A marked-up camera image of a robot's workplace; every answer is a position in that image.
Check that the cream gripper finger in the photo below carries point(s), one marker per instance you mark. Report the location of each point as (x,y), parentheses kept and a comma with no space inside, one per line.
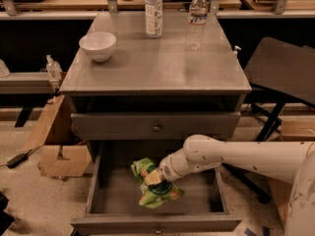
(155,177)

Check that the green rice chip bag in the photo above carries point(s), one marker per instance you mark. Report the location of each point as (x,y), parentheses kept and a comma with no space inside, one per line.
(153,195)

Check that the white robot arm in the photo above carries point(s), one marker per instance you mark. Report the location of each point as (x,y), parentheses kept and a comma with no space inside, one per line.
(200,153)

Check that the grey top drawer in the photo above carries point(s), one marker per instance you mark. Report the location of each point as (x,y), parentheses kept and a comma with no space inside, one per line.
(154,126)

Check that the open grey middle drawer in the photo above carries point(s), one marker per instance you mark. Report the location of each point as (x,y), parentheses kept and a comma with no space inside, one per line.
(119,202)

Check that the grey wooden drawer cabinet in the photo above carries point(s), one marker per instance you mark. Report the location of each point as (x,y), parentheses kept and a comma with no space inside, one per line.
(161,75)

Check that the brown cardboard box left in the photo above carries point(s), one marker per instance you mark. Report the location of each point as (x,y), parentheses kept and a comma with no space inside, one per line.
(62,153)

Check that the brown cardboard box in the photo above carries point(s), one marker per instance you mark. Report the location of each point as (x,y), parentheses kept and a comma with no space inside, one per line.
(295,197)
(62,153)

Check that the black power adapter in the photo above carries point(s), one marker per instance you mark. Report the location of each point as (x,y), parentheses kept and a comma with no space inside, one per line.
(18,159)

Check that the white ceramic bowl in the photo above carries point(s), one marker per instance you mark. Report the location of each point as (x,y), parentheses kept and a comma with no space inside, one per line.
(98,45)

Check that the small white pump bottle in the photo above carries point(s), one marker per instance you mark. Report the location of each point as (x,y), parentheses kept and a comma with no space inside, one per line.
(236,50)

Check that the brown cardboard box right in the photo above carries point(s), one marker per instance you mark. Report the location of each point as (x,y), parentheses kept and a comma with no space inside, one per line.
(295,197)

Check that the small clear sanitizer bottle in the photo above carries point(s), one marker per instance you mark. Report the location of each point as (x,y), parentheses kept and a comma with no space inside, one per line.
(53,68)

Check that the black folding side table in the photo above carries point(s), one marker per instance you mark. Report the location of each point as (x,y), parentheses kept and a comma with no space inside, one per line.
(279,73)

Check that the clear plastic water bottle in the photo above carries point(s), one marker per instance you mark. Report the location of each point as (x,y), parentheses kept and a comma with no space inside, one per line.
(197,17)

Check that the labelled clear water bottle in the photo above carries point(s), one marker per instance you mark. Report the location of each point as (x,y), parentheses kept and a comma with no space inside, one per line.
(153,13)

